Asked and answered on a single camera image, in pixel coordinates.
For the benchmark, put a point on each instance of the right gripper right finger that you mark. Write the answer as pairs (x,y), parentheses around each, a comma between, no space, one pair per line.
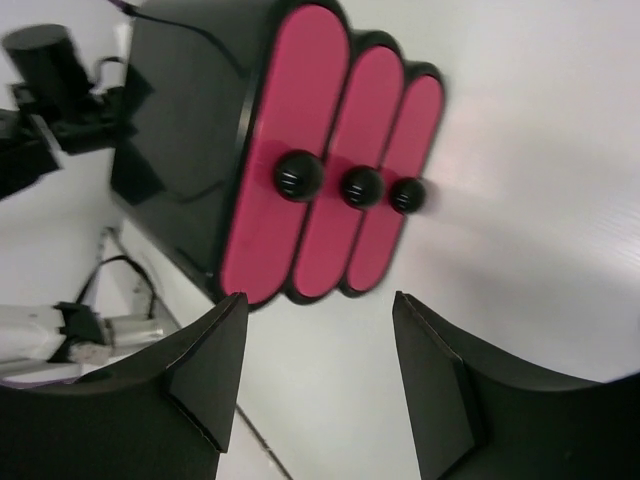
(479,412)

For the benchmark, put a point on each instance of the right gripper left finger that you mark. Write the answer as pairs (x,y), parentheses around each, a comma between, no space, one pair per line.
(165,412)

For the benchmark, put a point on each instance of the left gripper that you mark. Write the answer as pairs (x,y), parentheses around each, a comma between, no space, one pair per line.
(101,125)

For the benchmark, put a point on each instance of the black drawer cabinet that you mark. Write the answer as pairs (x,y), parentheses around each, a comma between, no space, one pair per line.
(207,63)

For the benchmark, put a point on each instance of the pink top drawer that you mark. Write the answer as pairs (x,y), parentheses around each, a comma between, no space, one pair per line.
(305,75)

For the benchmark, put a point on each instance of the pink drawer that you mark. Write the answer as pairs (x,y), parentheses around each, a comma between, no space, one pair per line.
(403,163)
(305,75)
(367,108)

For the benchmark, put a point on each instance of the pink bottom drawer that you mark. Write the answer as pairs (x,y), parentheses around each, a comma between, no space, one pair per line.
(403,163)

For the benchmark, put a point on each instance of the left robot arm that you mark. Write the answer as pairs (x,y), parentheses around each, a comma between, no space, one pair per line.
(58,106)

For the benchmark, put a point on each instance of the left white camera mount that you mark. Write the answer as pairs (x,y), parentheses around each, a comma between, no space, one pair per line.
(109,71)

